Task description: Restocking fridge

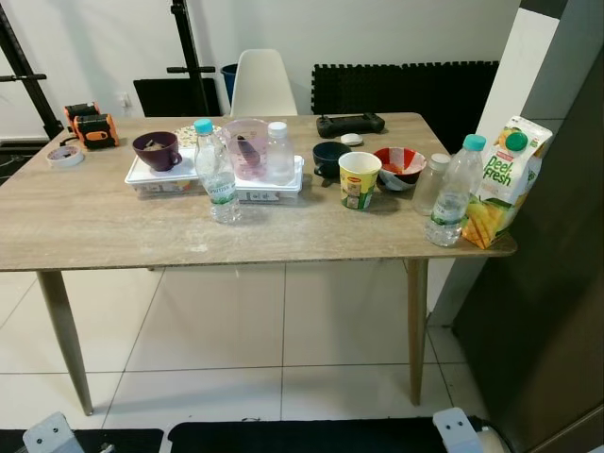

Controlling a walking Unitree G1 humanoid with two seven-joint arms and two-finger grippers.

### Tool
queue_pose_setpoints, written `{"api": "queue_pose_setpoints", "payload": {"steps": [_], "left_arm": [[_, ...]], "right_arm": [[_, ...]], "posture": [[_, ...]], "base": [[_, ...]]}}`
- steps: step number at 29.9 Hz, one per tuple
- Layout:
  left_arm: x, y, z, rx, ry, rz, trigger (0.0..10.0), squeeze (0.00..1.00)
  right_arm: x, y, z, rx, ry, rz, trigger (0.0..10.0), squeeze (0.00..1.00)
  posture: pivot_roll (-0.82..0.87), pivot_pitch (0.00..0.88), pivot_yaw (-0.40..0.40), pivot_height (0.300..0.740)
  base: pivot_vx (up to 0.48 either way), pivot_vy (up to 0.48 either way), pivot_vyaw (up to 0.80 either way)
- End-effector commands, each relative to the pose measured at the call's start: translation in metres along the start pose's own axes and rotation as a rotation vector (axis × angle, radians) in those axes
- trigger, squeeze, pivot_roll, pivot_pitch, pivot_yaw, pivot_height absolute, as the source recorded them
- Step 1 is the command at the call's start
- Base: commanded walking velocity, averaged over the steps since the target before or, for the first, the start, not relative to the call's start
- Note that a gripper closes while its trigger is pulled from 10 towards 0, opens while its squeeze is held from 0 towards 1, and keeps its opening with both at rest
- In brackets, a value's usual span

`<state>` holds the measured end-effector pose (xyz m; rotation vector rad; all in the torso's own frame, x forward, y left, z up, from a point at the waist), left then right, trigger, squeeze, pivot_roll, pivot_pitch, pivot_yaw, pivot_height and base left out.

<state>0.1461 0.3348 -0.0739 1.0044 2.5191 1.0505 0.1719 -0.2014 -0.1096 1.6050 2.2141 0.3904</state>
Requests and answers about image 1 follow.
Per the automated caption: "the light wood dining table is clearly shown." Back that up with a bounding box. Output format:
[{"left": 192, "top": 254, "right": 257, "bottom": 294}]
[{"left": 0, "top": 113, "right": 518, "bottom": 416}]

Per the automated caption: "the blue bin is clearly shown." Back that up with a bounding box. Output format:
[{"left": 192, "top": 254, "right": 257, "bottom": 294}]
[{"left": 221, "top": 64, "right": 239, "bottom": 105}]

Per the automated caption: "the light grey right wrist camera mount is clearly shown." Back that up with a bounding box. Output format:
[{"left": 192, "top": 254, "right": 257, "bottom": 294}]
[{"left": 431, "top": 407, "right": 484, "bottom": 453}]

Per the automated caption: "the Peel Fresh juice carton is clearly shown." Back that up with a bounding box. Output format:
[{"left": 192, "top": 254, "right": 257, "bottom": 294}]
[{"left": 461, "top": 115, "right": 555, "bottom": 251}]

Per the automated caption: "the red and white bowl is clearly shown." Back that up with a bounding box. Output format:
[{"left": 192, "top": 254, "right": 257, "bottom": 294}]
[{"left": 374, "top": 146, "right": 428, "bottom": 193}]

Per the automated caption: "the dark purple handled bowl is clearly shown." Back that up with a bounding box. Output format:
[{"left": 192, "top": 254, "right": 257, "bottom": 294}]
[{"left": 131, "top": 131, "right": 183, "bottom": 174}]

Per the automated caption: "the white shell chair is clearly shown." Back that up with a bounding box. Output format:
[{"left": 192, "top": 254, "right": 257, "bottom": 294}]
[{"left": 229, "top": 49, "right": 299, "bottom": 118}]

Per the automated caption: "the white tape roll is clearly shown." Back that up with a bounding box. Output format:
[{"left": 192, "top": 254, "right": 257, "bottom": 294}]
[{"left": 46, "top": 144, "right": 85, "bottom": 169}]

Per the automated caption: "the black metal stand pole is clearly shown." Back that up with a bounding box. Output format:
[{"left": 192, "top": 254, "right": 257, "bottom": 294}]
[
  {"left": 166, "top": 0, "right": 216, "bottom": 117},
  {"left": 0, "top": 8, "right": 65, "bottom": 144}
]

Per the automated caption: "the black foam puzzle mat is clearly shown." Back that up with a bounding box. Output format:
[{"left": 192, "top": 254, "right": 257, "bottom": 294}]
[{"left": 311, "top": 61, "right": 500, "bottom": 154}]

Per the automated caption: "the patterned round placemat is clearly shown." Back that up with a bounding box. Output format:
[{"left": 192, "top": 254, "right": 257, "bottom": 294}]
[{"left": 176, "top": 125, "right": 229, "bottom": 152}]

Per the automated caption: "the teal-cap clear water bottle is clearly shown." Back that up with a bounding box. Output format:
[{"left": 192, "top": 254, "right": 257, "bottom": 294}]
[
  {"left": 425, "top": 134, "right": 488, "bottom": 248},
  {"left": 193, "top": 119, "right": 243, "bottom": 226}
]

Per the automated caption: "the pink transparent jug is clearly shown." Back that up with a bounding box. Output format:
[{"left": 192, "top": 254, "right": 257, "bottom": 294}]
[{"left": 223, "top": 119, "right": 273, "bottom": 183}]

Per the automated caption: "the black remote controller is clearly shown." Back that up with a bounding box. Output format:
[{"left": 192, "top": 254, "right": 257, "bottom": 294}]
[{"left": 315, "top": 113, "right": 386, "bottom": 140}]

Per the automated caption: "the yellow instant noodle cup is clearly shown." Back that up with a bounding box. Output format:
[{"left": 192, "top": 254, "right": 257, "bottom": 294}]
[{"left": 338, "top": 152, "right": 383, "bottom": 212}]

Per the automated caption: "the white-cap clear plastic bottle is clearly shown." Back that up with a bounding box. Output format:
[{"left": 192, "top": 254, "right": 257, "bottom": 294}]
[{"left": 264, "top": 121, "right": 296, "bottom": 186}]

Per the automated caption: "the black floor mat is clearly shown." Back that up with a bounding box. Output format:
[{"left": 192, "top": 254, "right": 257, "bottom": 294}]
[
  {"left": 168, "top": 417, "right": 496, "bottom": 453},
  {"left": 0, "top": 428, "right": 165, "bottom": 453}
]

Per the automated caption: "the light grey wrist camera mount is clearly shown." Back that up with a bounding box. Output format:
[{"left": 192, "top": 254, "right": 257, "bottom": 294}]
[
  {"left": 431, "top": 407, "right": 484, "bottom": 453},
  {"left": 23, "top": 411, "right": 87, "bottom": 453}
]

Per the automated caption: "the light grey left wrist camera mount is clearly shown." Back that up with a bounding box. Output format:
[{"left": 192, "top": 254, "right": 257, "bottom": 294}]
[{"left": 23, "top": 411, "right": 87, "bottom": 453}]

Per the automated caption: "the orange and black device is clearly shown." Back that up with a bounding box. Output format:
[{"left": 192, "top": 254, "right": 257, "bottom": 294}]
[{"left": 63, "top": 102, "right": 120, "bottom": 151}]

